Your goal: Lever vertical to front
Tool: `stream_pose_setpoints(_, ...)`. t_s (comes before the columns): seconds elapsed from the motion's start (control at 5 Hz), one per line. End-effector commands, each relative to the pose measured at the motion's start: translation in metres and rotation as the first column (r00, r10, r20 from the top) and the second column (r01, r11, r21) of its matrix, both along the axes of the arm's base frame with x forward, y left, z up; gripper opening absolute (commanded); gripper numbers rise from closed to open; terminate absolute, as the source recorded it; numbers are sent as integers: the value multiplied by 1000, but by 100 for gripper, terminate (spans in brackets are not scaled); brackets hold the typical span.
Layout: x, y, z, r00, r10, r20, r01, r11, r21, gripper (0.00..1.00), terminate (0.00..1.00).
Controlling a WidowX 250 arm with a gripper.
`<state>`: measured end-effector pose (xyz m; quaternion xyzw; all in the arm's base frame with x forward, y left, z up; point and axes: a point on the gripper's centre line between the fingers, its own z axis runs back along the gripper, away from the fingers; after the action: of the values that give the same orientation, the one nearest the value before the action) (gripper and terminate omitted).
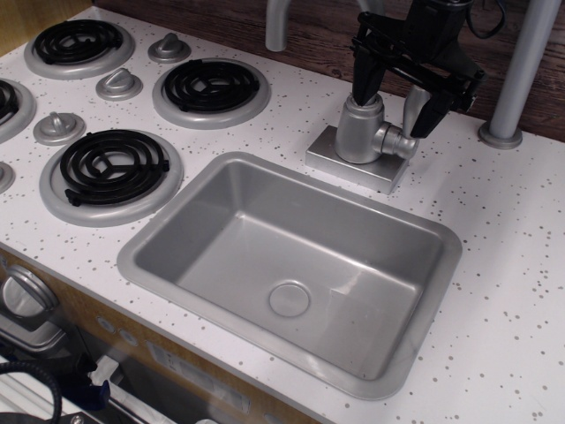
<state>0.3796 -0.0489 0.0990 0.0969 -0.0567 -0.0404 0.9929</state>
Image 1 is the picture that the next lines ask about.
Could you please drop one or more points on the silver oven dial knob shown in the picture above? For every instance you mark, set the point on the silver oven dial knob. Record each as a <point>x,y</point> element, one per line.
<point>26,299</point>

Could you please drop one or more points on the black coil burner rear left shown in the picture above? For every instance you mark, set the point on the black coil burner rear left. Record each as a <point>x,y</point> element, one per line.
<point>78,49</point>

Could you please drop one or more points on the silver faucet spout pipe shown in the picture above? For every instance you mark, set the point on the silver faucet spout pipe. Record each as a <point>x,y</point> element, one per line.
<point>277,20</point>

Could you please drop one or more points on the black coil burner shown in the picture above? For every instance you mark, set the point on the black coil burner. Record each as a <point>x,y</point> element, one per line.
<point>211,94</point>
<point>78,49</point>
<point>111,177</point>

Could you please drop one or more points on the silver stove knob lower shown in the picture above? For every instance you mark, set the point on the silver stove knob lower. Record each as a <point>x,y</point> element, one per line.
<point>59,128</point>

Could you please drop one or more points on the black coil burner front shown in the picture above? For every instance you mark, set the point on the black coil burner front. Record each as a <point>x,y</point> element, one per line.
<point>111,177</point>

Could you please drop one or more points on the black coil burner left edge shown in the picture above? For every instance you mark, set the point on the black coil burner left edge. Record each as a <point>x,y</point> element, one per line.
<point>18,108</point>

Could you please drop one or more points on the silver stove knob top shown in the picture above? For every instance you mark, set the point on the silver stove knob top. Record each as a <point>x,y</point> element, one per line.
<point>169,49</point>

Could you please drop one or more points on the silver faucet lever handle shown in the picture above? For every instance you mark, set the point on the silver faucet lever handle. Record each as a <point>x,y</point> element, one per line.
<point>408,121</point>

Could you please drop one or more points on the silver stove knob middle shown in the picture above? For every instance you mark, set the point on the silver stove knob middle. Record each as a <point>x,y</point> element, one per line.
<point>120,85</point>

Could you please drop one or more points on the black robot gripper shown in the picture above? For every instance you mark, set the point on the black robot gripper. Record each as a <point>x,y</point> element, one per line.
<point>422,49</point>

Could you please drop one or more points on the black coil burner rear right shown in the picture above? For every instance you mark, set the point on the black coil burner rear right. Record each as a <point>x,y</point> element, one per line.
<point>211,94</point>

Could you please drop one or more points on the silver stove knob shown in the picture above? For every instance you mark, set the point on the silver stove knob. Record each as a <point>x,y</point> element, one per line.
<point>120,85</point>
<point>169,49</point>
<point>59,128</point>

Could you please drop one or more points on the silver faucet base block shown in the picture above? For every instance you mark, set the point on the silver faucet base block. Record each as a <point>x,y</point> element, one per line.
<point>364,148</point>

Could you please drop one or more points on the grey plastic sink basin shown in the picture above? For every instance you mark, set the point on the grey plastic sink basin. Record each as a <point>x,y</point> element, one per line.
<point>340,286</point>

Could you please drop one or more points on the silver support post right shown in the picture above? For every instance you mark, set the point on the silver support post right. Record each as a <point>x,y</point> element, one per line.
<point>502,131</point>

